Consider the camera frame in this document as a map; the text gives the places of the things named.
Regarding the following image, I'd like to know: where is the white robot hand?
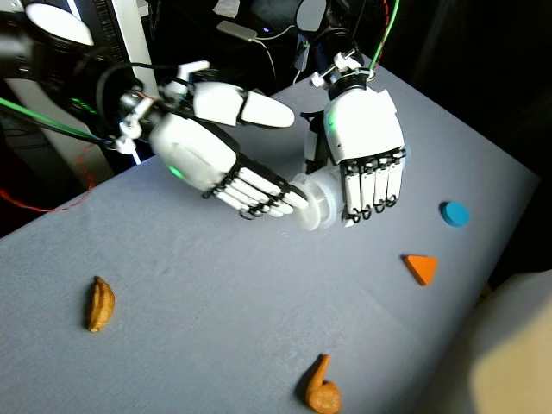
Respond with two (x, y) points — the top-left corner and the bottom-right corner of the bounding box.
(300, 88), (409, 229)
(148, 79), (311, 221)

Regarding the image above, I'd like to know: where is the large clear plastic syringe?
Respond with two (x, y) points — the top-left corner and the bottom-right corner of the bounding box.
(291, 148), (411, 233)

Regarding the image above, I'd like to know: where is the blue round block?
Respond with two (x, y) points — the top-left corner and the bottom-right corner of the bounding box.
(438, 201), (471, 229)

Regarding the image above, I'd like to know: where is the grey power adapter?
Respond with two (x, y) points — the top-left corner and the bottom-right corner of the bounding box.
(215, 20), (260, 43)

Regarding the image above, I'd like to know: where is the orange triangle block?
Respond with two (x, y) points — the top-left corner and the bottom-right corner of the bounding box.
(403, 254), (440, 287)

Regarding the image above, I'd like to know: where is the grey table cloth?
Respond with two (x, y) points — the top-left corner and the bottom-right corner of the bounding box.
(0, 51), (543, 414)

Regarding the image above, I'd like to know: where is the brown toy croissant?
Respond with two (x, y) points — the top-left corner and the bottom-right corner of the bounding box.
(84, 275), (116, 333)

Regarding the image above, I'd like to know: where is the brown toy chicken drumstick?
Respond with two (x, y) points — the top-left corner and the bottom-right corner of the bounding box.
(297, 353), (344, 414)

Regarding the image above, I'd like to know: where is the green cable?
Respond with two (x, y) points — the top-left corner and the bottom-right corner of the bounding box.
(368, 0), (402, 72)
(0, 97), (104, 143)

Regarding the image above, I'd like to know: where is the white cable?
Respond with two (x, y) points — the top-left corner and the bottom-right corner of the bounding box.
(252, 36), (279, 97)

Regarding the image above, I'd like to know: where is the thin red cable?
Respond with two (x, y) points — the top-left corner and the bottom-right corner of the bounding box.
(0, 144), (99, 213)
(373, 0), (391, 61)

